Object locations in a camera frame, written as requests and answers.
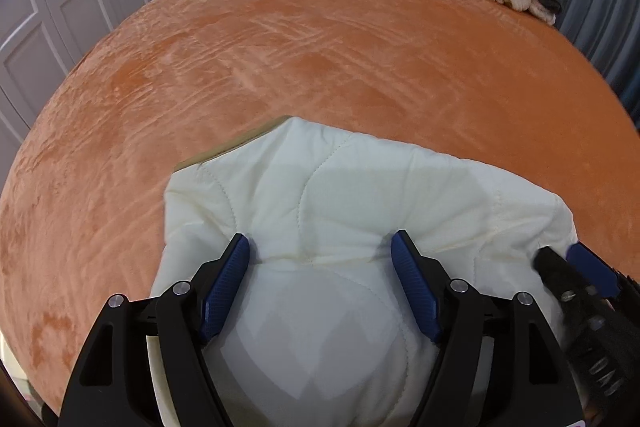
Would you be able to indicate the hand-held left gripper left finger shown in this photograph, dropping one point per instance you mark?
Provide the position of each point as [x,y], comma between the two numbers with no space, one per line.
[225,292]

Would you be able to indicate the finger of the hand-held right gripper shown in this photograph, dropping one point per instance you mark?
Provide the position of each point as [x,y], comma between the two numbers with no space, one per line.
[552,269]
[595,268]

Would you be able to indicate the grey curtain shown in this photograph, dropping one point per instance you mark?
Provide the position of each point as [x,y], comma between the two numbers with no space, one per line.
[590,7]

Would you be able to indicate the cream quilted jacket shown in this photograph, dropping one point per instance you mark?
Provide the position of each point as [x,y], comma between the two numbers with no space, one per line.
[325,207]

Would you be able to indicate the orange plush blanket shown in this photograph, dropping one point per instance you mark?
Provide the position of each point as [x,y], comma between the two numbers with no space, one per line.
[300,57]

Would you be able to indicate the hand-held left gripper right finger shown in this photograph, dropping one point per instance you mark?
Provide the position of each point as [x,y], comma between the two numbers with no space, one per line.
[415,287]

